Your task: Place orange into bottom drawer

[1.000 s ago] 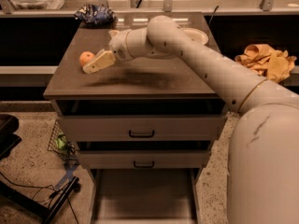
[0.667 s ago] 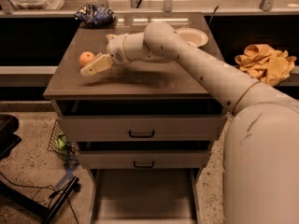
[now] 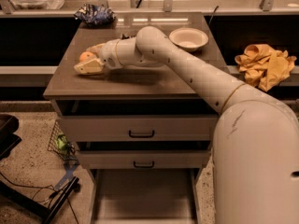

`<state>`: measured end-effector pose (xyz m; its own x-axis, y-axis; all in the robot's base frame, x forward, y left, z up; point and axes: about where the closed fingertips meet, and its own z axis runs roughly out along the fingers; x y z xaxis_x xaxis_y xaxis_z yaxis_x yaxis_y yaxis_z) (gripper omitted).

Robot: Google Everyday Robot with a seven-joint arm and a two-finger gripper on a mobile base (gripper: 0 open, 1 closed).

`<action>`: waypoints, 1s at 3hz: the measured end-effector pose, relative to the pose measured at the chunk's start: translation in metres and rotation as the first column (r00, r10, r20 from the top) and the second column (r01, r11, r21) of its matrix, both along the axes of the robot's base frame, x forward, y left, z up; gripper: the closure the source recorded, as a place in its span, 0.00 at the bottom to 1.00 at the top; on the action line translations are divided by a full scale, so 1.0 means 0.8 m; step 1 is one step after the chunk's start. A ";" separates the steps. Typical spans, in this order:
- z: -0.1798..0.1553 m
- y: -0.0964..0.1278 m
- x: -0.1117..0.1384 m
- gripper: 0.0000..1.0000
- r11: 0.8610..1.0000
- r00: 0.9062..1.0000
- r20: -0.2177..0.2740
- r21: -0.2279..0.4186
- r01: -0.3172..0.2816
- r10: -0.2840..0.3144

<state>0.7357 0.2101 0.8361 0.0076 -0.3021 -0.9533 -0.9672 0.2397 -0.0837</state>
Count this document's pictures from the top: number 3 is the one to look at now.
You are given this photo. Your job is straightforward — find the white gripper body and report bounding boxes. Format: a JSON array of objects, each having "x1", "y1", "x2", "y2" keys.
[{"x1": 99, "y1": 39, "x2": 122, "y2": 70}]

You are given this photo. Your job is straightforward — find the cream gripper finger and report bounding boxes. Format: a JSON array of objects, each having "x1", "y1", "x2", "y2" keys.
[
  {"x1": 87, "y1": 43, "x2": 104, "y2": 56},
  {"x1": 74, "y1": 58, "x2": 104, "y2": 75}
]

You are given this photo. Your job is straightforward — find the orange fruit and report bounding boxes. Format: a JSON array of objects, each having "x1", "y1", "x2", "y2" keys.
[{"x1": 79, "y1": 51, "x2": 93, "y2": 62}]

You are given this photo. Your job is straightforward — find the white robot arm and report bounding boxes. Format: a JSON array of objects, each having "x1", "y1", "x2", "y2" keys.
[{"x1": 75, "y1": 26, "x2": 299, "y2": 224}]

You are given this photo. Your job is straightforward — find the top grey drawer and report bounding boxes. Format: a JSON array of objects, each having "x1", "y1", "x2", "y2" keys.
[{"x1": 58, "y1": 115, "x2": 218, "y2": 142}]

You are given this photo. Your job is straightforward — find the grey drawer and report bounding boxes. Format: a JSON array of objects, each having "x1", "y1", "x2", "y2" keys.
[
  {"x1": 76, "y1": 150, "x2": 210, "y2": 169},
  {"x1": 58, "y1": 115, "x2": 218, "y2": 142}
]

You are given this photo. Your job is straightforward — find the grey drawer cabinet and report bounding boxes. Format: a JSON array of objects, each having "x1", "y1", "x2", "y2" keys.
[{"x1": 44, "y1": 12, "x2": 218, "y2": 224}]

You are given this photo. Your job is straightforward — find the middle grey drawer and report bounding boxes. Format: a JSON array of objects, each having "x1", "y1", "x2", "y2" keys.
[{"x1": 76, "y1": 150, "x2": 210, "y2": 169}]

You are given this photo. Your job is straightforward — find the bottom open drawer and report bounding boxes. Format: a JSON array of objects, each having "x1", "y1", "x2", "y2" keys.
[{"x1": 90, "y1": 169, "x2": 201, "y2": 224}]

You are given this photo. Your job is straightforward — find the black snack bar wrapper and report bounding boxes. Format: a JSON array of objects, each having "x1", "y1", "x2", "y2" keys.
[{"x1": 121, "y1": 34, "x2": 135, "y2": 39}]

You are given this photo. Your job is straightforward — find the blue chip bag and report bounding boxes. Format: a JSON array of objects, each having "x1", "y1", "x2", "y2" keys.
[{"x1": 74, "y1": 4, "x2": 116, "y2": 26}]

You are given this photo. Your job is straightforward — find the white bowl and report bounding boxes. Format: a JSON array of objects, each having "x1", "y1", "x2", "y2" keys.
[{"x1": 169, "y1": 28, "x2": 208, "y2": 52}]

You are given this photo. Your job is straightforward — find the yellow crumpled cloth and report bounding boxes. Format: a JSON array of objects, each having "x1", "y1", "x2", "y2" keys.
[{"x1": 235, "y1": 44, "x2": 297, "y2": 91}]

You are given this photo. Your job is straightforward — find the black base leg left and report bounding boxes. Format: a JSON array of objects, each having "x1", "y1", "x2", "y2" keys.
[{"x1": 0, "y1": 177, "x2": 79, "y2": 224}]

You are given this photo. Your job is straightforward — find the wire basket with green item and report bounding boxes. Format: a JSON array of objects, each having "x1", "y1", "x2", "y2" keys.
[{"x1": 47, "y1": 121, "x2": 77, "y2": 161}]

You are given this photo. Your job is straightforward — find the black cable on floor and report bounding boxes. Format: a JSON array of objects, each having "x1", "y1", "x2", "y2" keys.
[{"x1": 0, "y1": 171, "x2": 80, "y2": 224}]

